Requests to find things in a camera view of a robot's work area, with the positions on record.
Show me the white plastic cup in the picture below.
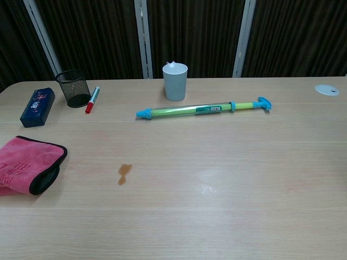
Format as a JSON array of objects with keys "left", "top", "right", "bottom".
[{"left": 162, "top": 61, "right": 188, "bottom": 102}]

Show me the white round table grommet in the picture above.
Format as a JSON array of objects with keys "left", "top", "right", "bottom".
[{"left": 314, "top": 84, "right": 340, "bottom": 96}]

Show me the black mesh pen holder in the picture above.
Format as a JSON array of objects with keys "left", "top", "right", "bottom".
[{"left": 55, "top": 69, "right": 92, "bottom": 108}]

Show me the grey partition post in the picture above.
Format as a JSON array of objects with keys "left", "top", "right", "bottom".
[
  {"left": 232, "top": 0, "right": 257, "bottom": 79},
  {"left": 23, "top": 0, "right": 62, "bottom": 78},
  {"left": 134, "top": 0, "right": 154, "bottom": 80}
]

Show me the green and blue water squirter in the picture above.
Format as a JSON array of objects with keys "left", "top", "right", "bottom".
[{"left": 135, "top": 96, "right": 273, "bottom": 120}]

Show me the dark pleated curtain panel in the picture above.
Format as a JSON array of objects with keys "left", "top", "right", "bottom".
[
  {"left": 0, "top": 0, "right": 56, "bottom": 93},
  {"left": 146, "top": 0, "right": 246, "bottom": 79},
  {"left": 242, "top": 0, "right": 347, "bottom": 78},
  {"left": 34, "top": 0, "right": 144, "bottom": 81}
]

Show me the pink cloth with black trim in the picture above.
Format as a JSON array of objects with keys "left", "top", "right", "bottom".
[{"left": 0, "top": 135, "right": 68, "bottom": 197}]

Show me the brown liquid spill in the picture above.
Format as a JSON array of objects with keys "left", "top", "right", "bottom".
[{"left": 117, "top": 163, "right": 133, "bottom": 186}]

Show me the red and green marker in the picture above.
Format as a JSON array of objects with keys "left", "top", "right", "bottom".
[{"left": 85, "top": 86, "right": 100, "bottom": 114}]

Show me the dark blue printed box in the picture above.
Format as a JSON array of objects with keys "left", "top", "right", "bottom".
[{"left": 20, "top": 87, "right": 56, "bottom": 128}]

